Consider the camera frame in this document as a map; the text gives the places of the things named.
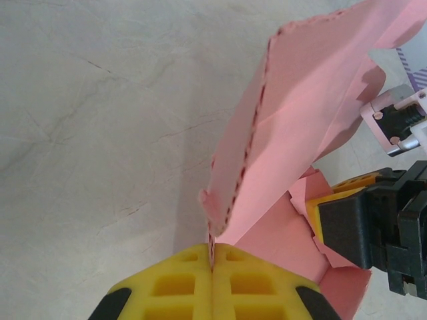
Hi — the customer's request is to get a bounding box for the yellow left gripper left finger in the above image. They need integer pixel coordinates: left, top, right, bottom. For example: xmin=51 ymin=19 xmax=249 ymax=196
xmin=88 ymin=243 xmax=214 ymax=320

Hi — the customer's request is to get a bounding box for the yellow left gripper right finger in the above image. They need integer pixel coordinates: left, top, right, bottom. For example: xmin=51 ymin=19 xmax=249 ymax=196
xmin=212 ymin=243 xmax=341 ymax=320

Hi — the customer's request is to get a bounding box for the pink paper box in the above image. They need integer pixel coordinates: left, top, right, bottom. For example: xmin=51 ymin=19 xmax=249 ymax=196
xmin=198 ymin=0 xmax=427 ymax=320

